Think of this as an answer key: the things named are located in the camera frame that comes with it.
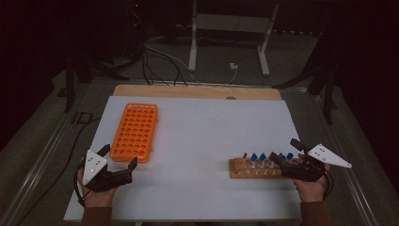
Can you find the person's right hand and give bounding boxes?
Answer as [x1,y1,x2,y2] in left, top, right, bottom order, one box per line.
[293,153,332,203]

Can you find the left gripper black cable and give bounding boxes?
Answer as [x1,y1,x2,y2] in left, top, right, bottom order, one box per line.
[72,158,92,208]

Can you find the white plug with cable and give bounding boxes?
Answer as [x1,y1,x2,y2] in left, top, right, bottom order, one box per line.
[224,61,240,85]

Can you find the white metal stand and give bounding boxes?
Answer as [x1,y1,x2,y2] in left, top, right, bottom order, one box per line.
[187,0,280,77]

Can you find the white table sheet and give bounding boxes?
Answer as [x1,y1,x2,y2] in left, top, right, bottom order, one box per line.
[63,95,302,222]

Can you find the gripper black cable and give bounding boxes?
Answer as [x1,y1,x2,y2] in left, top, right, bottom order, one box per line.
[323,170,335,201]
[72,158,92,208]

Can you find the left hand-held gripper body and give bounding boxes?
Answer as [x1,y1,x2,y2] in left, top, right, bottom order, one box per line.
[82,149,134,193]

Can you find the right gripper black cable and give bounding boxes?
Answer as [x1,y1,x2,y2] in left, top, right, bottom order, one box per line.
[323,170,335,201]

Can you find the black floor cable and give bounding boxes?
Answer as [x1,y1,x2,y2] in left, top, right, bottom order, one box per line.
[18,117,102,226]

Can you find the person's left hand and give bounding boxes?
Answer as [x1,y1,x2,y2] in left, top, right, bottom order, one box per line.
[76,165,119,208]

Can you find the wooden test tube rack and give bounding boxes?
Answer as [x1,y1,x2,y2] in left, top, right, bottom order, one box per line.
[229,152,302,180]

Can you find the bundle of black cables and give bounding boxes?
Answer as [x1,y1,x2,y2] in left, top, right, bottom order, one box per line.
[141,39,201,87]

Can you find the orange plastic test tube rack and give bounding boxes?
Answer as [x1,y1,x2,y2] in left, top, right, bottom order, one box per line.
[109,103,159,164]

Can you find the dark equipment with red light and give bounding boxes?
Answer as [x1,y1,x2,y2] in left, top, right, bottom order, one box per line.
[125,0,149,64]

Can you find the black tripod stand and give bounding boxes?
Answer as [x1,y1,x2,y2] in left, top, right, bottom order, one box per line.
[272,60,340,125]
[56,51,130,113]

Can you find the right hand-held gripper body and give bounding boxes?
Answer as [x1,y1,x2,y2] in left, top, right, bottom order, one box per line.
[279,143,353,183]

